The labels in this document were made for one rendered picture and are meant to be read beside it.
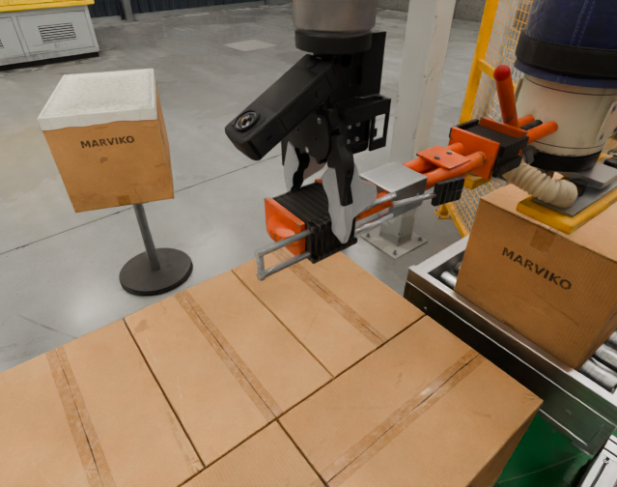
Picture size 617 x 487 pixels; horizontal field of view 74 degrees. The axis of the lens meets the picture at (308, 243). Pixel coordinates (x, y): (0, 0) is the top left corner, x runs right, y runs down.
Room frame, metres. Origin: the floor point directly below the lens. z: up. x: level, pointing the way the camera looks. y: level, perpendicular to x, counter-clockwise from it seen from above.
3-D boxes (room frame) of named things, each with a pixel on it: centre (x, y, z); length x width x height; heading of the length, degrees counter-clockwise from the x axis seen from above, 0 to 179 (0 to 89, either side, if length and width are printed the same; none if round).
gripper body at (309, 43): (0.43, -0.03, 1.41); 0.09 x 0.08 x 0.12; 126
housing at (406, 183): (0.50, -0.11, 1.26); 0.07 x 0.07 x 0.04; 37
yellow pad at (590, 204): (0.70, -0.54, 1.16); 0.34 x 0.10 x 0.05; 127
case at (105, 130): (1.79, 0.86, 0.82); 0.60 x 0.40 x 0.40; 17
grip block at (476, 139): (0.62, -0.29, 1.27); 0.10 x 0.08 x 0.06; 37
